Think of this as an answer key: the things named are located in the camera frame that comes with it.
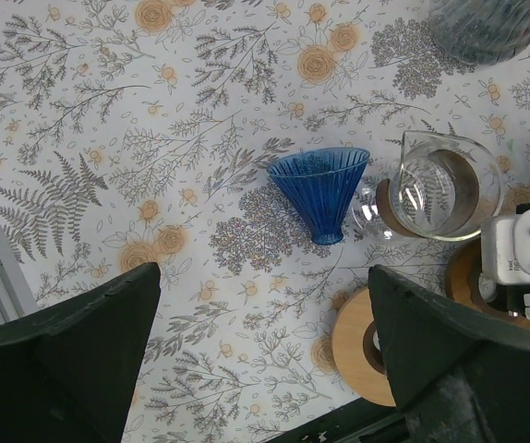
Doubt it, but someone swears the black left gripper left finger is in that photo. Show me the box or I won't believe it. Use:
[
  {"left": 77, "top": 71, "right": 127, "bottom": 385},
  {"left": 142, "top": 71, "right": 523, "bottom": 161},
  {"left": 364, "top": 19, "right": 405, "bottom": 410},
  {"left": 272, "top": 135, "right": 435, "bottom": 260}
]
[{"left": 0, "top": 263, "right": 161, "bottom": 442}]

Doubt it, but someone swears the grey glass server jug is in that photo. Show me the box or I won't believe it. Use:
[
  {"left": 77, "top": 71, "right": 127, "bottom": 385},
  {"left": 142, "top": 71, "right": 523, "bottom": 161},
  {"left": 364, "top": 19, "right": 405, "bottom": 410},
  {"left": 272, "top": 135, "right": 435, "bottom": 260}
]
[{"left": 428, "top": 0, "right": 530, "bottom": 66}]

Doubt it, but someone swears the dark wooden dripper ring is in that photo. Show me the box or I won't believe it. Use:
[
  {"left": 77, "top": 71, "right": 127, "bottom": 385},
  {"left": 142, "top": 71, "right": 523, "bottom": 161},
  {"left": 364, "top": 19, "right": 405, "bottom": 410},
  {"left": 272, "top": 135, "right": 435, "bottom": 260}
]
[{"left": 444, "top": 239, "right": 530, "bottom": 331}]

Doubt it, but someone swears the clear glass carafe wood collar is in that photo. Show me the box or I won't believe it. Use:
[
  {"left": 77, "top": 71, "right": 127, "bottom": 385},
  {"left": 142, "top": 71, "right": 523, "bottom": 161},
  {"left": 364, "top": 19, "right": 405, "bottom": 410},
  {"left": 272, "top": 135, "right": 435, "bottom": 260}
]
[{"left": 350, "top": 130, "right": 504, "bottom": 243}]

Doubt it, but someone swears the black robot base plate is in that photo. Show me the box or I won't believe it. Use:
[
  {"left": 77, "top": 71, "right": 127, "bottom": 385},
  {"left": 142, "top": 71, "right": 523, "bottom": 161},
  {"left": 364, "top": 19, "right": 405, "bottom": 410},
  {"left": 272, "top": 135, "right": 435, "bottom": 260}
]
[{"left": 256, "top": 399, "right": 411, "bottom": 442}]

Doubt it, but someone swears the floral table mat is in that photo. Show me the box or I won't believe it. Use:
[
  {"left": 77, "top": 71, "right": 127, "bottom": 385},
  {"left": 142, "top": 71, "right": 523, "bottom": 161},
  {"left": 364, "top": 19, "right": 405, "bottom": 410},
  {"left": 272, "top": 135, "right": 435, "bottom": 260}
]
[{"left": 0, "top": 1, "right": 530, "bottom": 442}]

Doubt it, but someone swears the light wooden dripper ring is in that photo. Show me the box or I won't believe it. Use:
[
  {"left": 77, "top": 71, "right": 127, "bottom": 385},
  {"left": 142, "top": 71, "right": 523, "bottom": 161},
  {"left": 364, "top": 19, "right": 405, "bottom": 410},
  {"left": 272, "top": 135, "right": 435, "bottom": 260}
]
[{"left": 330, "top": 286, "right": 397, "bottom": 408}]

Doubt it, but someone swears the blue plastic dripper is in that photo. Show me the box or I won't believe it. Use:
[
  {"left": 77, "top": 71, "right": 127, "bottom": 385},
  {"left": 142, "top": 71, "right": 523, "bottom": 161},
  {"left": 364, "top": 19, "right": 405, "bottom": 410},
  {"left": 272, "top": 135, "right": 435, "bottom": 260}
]
[{"left": 267, "top": 147, "right": 370, "bottom": 245}]

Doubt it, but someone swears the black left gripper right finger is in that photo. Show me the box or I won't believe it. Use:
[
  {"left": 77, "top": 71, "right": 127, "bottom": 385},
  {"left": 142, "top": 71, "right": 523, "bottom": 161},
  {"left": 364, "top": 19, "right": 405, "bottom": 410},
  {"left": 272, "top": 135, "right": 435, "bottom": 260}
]
[{"left": 367, "top": 265, "right": 530, "bottom": 442}]

